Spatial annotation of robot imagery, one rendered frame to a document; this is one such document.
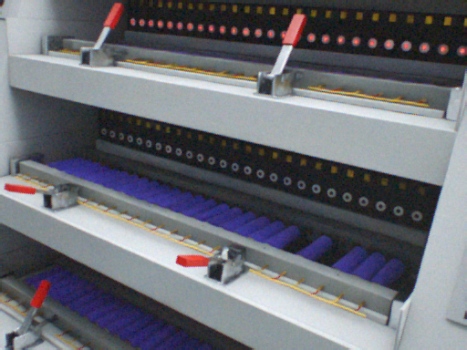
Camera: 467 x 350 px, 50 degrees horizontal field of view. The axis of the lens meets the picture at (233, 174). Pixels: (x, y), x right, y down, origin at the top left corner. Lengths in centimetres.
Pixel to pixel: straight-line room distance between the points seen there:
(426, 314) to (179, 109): 32
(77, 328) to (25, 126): 31
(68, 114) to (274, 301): 52
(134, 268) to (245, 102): 22
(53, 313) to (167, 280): 26
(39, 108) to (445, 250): 62
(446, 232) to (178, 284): 26
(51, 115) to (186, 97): 35
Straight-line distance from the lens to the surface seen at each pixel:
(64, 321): 73
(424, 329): 42
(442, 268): 41
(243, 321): 48
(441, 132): 42
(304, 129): 46
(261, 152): 65
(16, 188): 63
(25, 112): 82
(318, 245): 55
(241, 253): 50
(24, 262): 88
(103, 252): 59
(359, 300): 48
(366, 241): 58
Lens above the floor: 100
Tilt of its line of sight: 1 degrees down
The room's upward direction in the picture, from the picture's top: 15 degrees clockwise
